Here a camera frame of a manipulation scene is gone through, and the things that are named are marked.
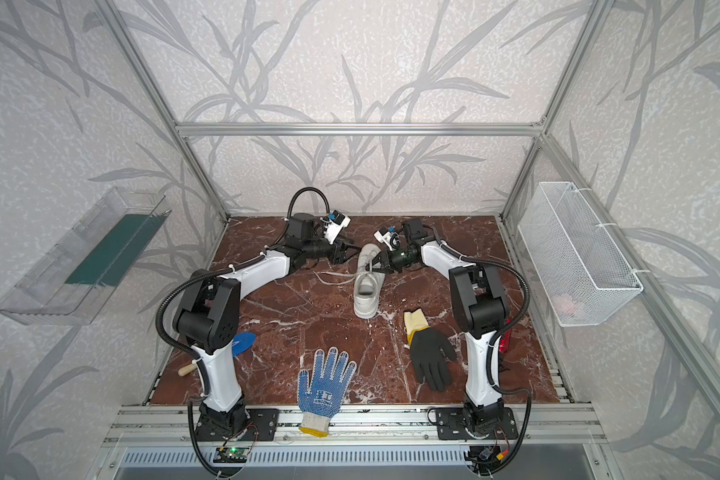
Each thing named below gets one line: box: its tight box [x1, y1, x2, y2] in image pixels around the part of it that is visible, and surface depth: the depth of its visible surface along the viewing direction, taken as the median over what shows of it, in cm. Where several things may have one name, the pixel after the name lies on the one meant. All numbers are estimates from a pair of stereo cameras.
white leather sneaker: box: [354, 243, 386, 319], surface depth 93 cm
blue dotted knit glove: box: [297, 347, 357, 438], surface depth 80 cm
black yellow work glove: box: [404, 308, 457, 391], surface depth 87 cm
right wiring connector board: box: [463, 445, 509, 466], surface depth 75 cm
